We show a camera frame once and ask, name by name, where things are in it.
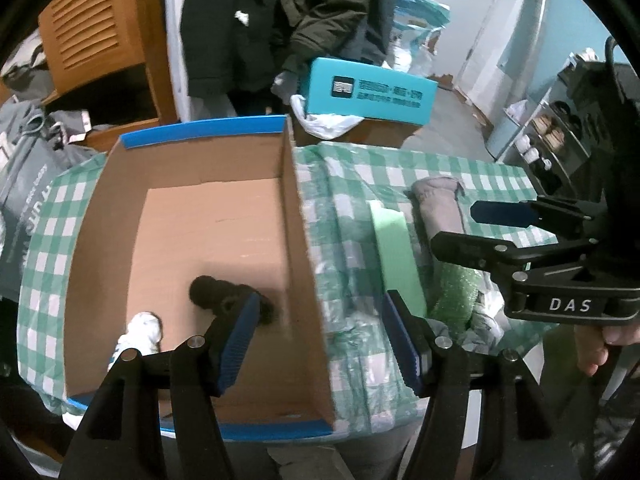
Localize light blue plastic bags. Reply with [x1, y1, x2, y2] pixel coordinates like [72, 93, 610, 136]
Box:
[390, 0, 451, 76]

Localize wooden louvered cabinet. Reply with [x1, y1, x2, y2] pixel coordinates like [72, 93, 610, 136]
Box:
[37, 0, 176, 153]

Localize metal shoe rack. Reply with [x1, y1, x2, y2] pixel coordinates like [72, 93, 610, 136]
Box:
[500, 55, 601, 196]

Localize grey cloth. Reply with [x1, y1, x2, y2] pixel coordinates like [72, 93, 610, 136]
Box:
[411, 177, 468, 261]

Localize cardboard box with blue rim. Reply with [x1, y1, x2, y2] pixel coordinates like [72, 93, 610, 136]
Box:
[62, 115, 337, 441]

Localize grey hoodie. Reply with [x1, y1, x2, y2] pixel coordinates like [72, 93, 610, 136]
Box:
[42, 107, 96, 148]

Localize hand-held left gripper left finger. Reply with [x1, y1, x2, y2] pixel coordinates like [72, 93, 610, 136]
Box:
[57, 292, 263, 480]

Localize white hanging garment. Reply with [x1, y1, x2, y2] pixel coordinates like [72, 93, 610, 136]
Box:
[165, 0, 236, 121]

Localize black jacket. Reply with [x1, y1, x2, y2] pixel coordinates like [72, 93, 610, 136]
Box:
[180, 0, 281, 98]

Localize folded grey clothes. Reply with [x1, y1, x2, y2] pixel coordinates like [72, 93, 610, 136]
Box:
[0, 30, 51, 93]

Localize light green cloth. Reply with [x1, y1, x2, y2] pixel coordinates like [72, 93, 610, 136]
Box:
[367, 200, 428, 318]

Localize grey laundry bag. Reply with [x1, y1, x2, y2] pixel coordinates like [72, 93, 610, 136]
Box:
[0, 100, 108, 301]

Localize teal box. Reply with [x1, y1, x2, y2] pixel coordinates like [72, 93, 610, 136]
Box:
[296, 57, 440, 127]

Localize green checkered tablecloth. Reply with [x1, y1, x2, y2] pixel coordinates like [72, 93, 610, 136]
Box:
[15, 142, 556, 436]

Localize person's right hand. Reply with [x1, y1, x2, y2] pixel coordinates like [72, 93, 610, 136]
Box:
[575, 312, 640, 378]

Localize black sock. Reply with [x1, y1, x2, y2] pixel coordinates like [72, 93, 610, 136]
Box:
[189, 275, 276, 323]

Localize white sock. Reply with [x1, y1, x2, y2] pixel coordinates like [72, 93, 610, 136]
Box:
[107, 311, 165, 371]

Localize green textured sponge cloth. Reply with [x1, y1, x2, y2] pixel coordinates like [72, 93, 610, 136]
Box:
[431, 257, 483, 323]

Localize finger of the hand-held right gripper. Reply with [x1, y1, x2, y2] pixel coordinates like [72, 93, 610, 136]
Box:
[430, 230, 599, 287]
[471, 197, 607, 239]

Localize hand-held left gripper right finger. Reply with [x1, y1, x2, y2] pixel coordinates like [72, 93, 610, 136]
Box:
[382, 290, 561, 480]

